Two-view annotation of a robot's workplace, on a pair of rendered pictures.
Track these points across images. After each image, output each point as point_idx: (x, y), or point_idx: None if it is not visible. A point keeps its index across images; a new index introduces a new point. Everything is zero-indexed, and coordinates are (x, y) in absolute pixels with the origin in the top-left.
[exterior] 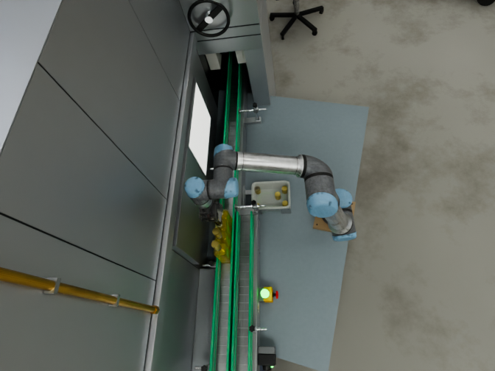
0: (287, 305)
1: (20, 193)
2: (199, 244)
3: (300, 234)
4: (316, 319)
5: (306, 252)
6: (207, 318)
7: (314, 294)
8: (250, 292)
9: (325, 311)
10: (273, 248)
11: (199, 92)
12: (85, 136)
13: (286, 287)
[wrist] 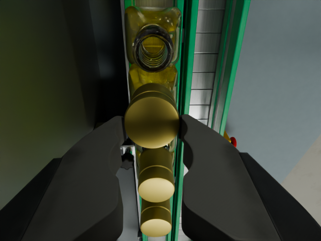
0: (240, 147)
1: None
2: (82, 119)
3: (304, 27)
4: (274, 160)
5: (301, 67)
6: (127, 194)
7: (285, 132)
8: None
9: (290, 152)
10: (239, 59)
11: None
12: None
13: (246, 125)
